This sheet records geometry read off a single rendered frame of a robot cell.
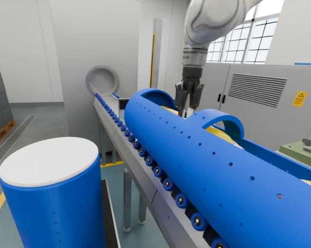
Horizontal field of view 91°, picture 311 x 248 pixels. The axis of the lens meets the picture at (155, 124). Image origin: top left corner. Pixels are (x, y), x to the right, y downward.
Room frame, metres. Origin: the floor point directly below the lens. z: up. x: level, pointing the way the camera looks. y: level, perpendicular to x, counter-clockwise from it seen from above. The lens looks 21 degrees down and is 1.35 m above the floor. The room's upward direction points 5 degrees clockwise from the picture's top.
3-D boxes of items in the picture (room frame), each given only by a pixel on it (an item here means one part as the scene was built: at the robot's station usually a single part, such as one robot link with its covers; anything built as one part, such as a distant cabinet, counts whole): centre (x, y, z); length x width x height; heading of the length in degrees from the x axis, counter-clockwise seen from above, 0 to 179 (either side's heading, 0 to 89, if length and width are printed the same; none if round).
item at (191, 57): (0.62, -0.12, 1.38); 0.09 x 0.09 x 0.06
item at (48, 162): (0.44, 0.33, 1.03); 0.28 x 0.28 x 0.01
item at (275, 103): (2.41, -1.19, 0.72); 2.15 x 0.54 x 1.45; 26
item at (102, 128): (1.75, 0.67, 0.31); 0.06 x 0.06 x 0.63; 30
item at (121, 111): (1.18, 0.25, 1.00); 0.10 x 0.04 x 0.15; 120
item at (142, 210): (0.97, 0.05, 0.31); 0.06 x 0.06 x 0.63; 30
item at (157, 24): (1.48, 0.05, 0.85); 0.06 x 0.06 x 1.70; 30
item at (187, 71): (0.62, -0.12, 1.31); 0.08 x 0.07 x 0.09; 120
